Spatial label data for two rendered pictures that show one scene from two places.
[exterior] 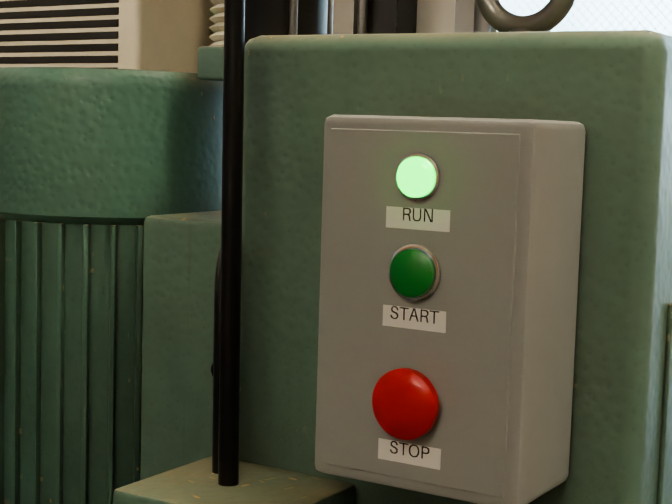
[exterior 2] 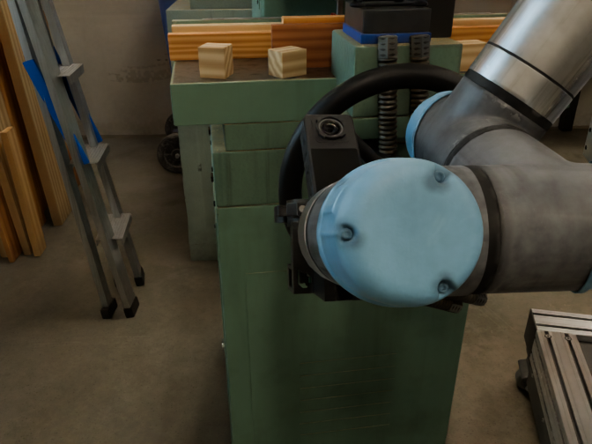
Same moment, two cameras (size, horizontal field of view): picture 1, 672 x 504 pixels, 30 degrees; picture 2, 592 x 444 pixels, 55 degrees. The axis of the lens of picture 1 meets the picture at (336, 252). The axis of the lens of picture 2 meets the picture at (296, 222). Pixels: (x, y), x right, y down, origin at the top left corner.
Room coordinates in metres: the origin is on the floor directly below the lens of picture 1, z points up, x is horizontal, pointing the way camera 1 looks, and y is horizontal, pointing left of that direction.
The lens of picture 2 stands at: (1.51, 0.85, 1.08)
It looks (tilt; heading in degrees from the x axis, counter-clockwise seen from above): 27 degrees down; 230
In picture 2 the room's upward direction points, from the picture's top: straight up
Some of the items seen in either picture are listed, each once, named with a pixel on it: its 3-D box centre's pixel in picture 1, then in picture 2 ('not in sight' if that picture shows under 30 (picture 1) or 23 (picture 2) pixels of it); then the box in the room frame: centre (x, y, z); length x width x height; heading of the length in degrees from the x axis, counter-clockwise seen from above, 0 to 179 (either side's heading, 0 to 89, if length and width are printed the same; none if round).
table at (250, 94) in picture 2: not in sight; (372, 87); (0.86, 0.26, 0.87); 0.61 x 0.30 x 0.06; 149
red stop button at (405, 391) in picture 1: (405, 403); not in sight; (0.52, -0.03, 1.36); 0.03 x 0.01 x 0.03; 59
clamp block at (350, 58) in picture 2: not in sight; (390, 70); (0.91, 0.33, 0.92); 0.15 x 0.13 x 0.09; 149
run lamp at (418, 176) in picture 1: (415, 177); not in sight; (0.52, -0.03, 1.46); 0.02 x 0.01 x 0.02; 59
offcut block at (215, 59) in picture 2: not in sight; (216, 60); (1.07, 0.15, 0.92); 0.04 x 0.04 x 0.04; 38
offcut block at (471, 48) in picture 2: not in sight; (467, 55); (0.76, 0.35, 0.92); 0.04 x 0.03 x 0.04; 155
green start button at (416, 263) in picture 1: (412, 273); not in sight; (0.52, -0.03, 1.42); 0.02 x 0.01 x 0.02; 59
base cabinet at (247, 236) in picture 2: not in sight; (317, 287); (0.77, 0.05, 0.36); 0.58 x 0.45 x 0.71; 59
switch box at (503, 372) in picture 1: (447, 300); not in sight; (0.55, -0.05, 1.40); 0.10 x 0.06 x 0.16; 59
